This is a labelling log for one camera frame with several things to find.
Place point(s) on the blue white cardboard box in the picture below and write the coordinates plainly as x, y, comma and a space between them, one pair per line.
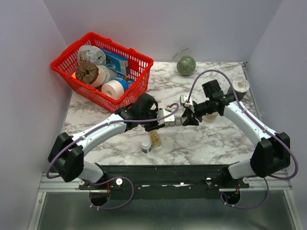
116, 62

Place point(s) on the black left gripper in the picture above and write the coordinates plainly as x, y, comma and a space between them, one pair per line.
154, 126

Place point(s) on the grey weekly pill organizer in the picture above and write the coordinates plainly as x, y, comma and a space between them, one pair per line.
176, 122

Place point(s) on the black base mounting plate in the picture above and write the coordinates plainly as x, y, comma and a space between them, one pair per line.
166, 181

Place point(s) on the red plastic shopping basket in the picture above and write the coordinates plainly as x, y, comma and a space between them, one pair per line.
139, 70

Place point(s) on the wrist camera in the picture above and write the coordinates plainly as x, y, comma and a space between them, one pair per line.
166, 114
185, 101

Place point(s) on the white toilet roll blue wrap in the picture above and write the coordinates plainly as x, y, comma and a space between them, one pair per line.
115, 88

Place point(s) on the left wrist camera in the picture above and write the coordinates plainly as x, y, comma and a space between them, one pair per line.
166, 114

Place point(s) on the aluminium rail frame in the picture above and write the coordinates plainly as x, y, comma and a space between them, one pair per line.
64, 206

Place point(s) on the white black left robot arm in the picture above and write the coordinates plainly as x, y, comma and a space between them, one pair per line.
68, 152

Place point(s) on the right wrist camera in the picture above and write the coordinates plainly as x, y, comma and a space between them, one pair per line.
185, 101

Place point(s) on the grey bottle white cap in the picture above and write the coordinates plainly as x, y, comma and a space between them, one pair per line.
146, 145

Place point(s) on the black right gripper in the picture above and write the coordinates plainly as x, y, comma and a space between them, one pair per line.
191, 120

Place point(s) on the green netted melon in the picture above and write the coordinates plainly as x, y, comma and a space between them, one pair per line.
186, 64

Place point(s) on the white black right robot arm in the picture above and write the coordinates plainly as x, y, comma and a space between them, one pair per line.
271, 152

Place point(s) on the clear bottle of yellow pills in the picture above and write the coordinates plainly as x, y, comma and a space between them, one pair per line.
155, 139

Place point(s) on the brown wrapped toilet roll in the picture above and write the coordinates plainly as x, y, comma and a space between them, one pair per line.
90, 74

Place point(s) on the cream lotion pump bottle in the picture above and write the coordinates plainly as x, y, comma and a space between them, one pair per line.
210, 118

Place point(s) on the grey wrapped toilet roll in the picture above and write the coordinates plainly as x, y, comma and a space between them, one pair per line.
92, 54

